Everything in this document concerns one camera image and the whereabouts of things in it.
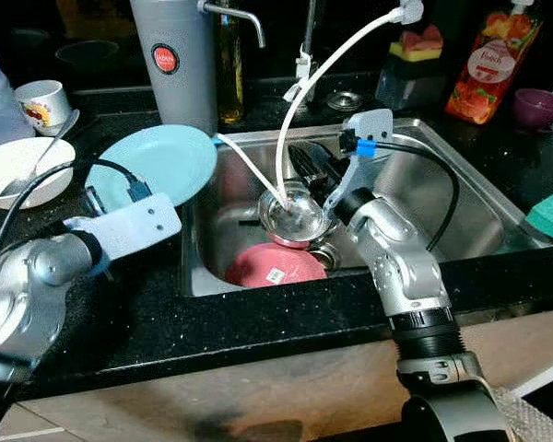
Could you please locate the thick white hose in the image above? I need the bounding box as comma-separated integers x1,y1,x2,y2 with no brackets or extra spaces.
275,0,426,209

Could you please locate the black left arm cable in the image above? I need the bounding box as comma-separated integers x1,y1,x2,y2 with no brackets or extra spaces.
0,158,154,277

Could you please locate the pink bowl with sticker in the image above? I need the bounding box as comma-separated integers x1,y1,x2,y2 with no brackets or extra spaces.
224,242,329,289

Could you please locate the peach juice bottle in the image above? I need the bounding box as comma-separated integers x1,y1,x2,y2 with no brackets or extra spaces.
444,0,544,126

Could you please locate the dark bowl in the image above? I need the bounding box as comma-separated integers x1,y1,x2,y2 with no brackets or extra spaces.
55,39,122,76

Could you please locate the stainless steel sink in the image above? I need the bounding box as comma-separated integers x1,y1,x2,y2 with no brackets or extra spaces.
180,115,553,298

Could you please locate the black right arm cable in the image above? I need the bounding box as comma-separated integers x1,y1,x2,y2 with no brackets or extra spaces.
355,138,463,251

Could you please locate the glass oil bottle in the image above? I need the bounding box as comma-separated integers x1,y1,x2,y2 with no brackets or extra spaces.
214,0,246,126

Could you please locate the chrome faucet spout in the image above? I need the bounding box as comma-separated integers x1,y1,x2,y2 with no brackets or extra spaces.
198,0,267,50

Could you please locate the metal spoon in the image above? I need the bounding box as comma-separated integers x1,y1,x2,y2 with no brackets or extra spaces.
0,110,80,197

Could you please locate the shiny steel bowl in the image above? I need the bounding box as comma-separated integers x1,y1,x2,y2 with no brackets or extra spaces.
258,180,334,250

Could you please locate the grey cylinder with red logo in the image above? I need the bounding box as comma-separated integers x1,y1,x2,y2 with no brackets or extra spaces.
129,0,221,135

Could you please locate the dark sponge holder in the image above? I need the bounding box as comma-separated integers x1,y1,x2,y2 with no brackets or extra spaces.
375,57,449,112

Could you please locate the teal round plate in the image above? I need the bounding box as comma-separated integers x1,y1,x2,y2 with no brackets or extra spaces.
85,124,218,212

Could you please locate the yellow and pink sponge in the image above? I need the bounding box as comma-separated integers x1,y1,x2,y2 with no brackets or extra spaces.
392,25,445,64

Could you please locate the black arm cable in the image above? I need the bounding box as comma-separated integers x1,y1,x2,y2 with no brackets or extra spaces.
0,158,154,277
355,138,463,251

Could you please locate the round metal counter cap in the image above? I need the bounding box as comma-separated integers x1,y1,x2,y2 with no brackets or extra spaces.
327,90,366,112

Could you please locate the chrome tap stem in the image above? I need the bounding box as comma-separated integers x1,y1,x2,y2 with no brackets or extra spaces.
293,0,320,102

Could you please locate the white cup with print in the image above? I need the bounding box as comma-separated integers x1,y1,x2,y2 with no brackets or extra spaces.
14,80,73,137

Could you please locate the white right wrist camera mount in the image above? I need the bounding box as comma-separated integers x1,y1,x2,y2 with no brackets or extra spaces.
327,109,395,209

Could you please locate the purple cup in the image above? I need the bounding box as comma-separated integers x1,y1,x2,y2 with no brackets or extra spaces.
512,87,553,134

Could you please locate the grey mesh sheet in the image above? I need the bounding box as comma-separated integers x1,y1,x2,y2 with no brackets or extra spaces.
493,387,553,442

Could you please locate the white ceramic bowl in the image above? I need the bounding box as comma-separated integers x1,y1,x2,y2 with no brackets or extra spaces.
0,138,76,211

